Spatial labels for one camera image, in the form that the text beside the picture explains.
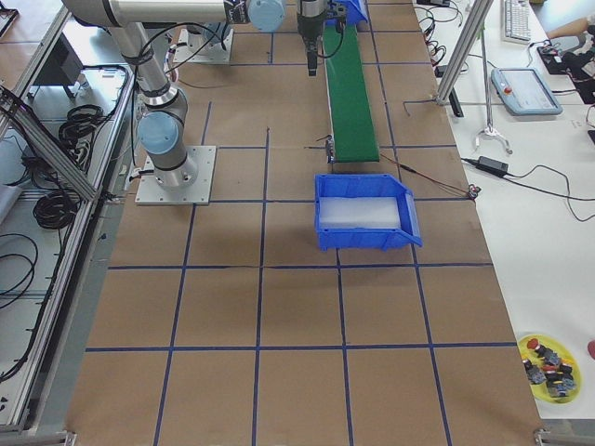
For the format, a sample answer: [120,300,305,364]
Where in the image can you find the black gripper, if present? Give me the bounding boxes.
[297,0,325,76]

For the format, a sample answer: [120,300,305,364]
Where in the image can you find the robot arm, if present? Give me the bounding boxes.
[64,1,285,203]

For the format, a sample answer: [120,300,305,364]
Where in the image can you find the yellow plate of buttons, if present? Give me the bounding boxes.
[517,334,582,404]

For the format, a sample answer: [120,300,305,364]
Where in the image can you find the blue bin left side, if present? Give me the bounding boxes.
[325,0,368,26]

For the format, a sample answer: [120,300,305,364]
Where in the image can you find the blue bin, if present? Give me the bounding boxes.
[325,0,368,26]
[314,174,423,251]

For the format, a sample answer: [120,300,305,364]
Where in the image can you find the green conveyor belt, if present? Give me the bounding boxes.
[323,25,379,163]

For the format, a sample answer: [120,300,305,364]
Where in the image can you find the blue bin right side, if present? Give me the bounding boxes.
[314,174,423,251]

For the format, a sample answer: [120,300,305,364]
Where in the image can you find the white foam pad right bin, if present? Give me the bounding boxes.
[318,197,401,230]

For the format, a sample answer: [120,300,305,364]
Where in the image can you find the white keyboard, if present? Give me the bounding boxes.
[500,0,531,44]

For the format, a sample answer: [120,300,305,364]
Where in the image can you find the black power adapter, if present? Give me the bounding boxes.
[476,156,509,177]

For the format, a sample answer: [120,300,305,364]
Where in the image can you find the teach pendant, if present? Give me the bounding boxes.
[490,68,562,116]

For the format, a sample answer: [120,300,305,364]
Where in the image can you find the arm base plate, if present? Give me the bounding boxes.
[172,22,233,65]
[135,146,217,205]

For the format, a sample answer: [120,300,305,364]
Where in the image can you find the aluminium frame post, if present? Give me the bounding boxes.
[435,0,493,105]

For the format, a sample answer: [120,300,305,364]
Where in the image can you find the red black conveyor wires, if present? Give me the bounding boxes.
[379,154,482,201]

